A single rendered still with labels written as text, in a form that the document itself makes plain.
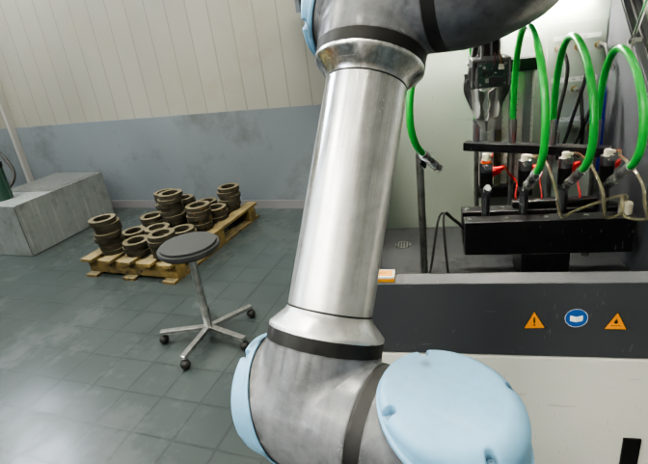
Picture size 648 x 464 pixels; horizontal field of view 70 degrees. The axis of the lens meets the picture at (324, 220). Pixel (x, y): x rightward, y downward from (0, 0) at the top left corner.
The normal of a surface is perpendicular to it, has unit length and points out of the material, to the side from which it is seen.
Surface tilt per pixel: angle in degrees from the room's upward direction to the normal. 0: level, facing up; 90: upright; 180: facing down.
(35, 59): 90
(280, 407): 59
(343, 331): 31
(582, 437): 90
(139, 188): 90
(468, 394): 8
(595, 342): 90
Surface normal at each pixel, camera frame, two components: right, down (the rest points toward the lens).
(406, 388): 0.00, -0.90
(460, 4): -0.22, 0.63
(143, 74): -0.32, 0.39
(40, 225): 0.94, 0.01
